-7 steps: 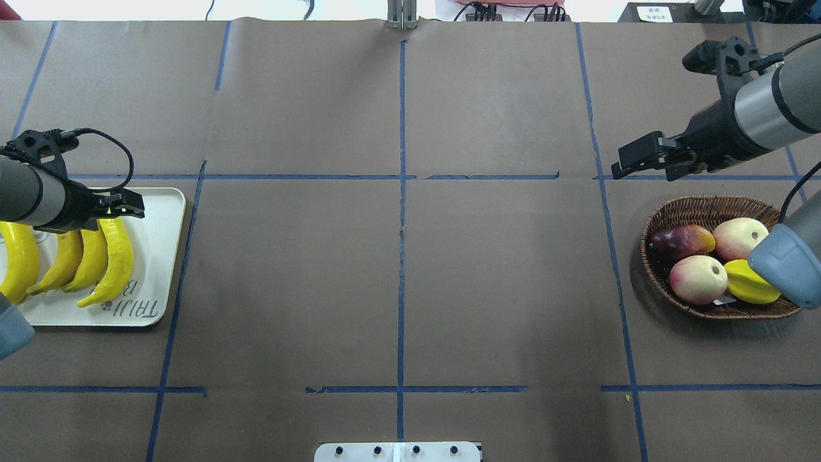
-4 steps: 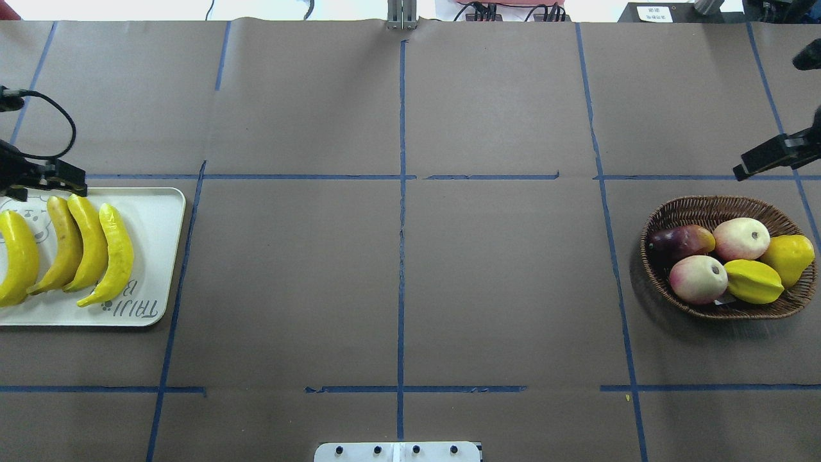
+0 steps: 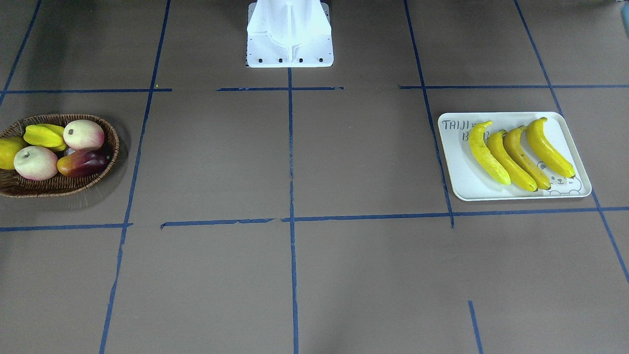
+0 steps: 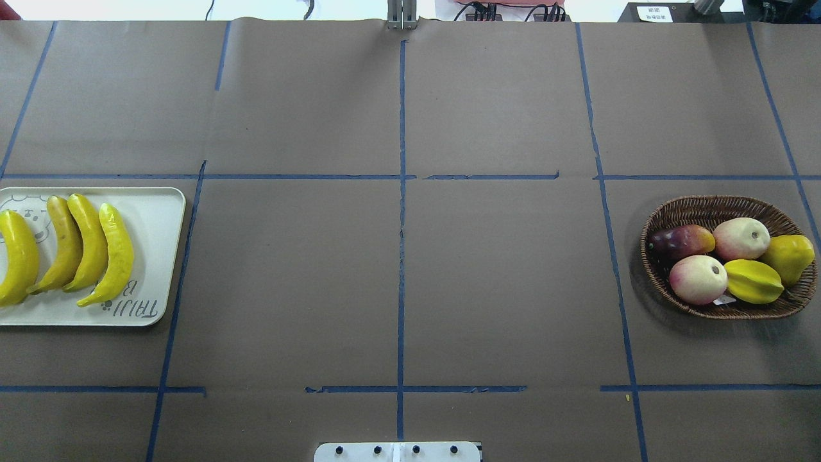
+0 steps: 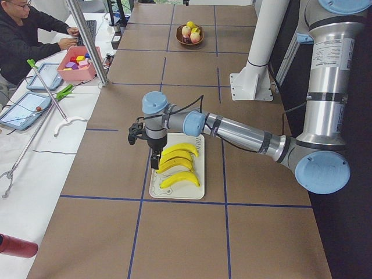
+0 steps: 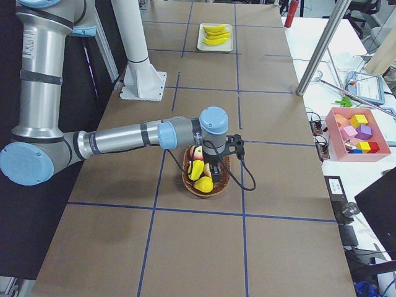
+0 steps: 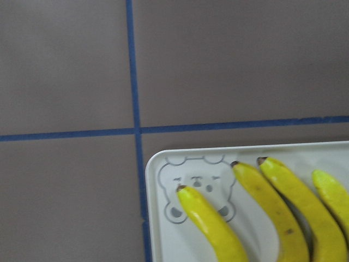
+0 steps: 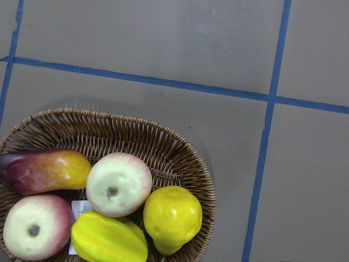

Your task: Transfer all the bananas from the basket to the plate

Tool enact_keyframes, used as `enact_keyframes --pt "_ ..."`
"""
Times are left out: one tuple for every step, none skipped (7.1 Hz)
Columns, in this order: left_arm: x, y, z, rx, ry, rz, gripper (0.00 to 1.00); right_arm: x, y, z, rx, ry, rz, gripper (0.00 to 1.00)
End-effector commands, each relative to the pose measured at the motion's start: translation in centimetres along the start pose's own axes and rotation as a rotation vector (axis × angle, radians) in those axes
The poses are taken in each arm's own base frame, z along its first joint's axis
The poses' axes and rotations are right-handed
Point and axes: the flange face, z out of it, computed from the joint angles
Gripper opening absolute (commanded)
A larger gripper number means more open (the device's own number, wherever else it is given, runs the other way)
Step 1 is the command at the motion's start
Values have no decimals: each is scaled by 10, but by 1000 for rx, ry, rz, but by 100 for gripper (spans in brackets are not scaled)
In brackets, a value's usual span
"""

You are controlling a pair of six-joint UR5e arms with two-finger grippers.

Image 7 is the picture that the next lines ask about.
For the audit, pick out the yellow banana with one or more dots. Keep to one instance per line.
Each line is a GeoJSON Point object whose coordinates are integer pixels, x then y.
{"type": "Point", "coordinates": [334, 195]}
{"type": "Point", "coordinates": [328, 240]}
{"type": "Point", "coordinates": [224, 242]}
{"type": "Point", "coordinates": [292, 243]}

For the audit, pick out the cream bear print tray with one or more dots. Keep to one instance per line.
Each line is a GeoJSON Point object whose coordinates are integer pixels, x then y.
{"type": "Point", "coordinates": [175, 238]}

